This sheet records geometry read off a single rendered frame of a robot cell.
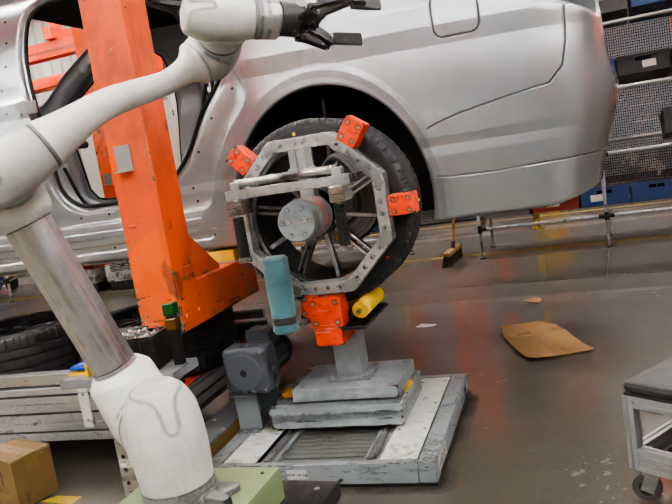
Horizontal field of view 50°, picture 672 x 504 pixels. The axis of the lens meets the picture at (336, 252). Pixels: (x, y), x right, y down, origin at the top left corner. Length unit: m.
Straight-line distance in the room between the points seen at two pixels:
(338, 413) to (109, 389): 1.14
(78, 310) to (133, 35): 1.20
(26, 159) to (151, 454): 0.62
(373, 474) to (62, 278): 1.20
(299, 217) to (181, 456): 1.03
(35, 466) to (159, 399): 1.42
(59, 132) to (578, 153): 1.84
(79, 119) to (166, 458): 0.68
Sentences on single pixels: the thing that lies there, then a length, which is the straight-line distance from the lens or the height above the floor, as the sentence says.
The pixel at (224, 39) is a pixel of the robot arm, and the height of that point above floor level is 1.32.
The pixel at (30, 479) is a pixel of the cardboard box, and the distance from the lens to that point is 2.90.
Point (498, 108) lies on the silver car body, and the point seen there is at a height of 1.11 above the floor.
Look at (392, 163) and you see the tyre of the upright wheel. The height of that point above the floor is 0.98.
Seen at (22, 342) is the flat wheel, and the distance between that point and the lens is 3.38.
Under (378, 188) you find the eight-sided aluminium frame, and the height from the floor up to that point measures 0.91.
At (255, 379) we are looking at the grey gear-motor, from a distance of 2.68.
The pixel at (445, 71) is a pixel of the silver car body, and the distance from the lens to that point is 2.72.
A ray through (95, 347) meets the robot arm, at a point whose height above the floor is 0.71.
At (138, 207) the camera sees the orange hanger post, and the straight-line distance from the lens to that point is 2.56.
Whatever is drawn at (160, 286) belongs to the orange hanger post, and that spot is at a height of 0.69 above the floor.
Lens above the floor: 1.04
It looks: 7 degrees down
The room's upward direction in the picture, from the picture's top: 9 degrees counter-clockwise
